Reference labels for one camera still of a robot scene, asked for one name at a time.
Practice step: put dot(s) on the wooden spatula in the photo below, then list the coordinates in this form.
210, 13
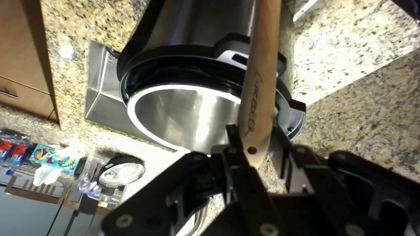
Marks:
262, 79

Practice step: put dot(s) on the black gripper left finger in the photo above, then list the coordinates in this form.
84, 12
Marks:
244, 191

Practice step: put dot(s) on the steel kitchen sink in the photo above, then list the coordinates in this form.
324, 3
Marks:
105, 96

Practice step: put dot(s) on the white crumpled tissue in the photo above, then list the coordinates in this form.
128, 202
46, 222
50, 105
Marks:
46, 174

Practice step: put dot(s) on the light wood base cabinet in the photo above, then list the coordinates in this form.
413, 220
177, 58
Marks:
23, 52

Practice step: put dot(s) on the colourful printed box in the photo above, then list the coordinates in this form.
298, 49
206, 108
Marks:
53, 157

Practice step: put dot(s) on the red blue packet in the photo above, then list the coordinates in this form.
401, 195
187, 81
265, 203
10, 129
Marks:
18, 155
5, 151

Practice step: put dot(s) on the stainless steel pressure cooker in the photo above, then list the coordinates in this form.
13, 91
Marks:
187, 66

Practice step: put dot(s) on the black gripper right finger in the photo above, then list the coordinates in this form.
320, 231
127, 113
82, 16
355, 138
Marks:
315, 191

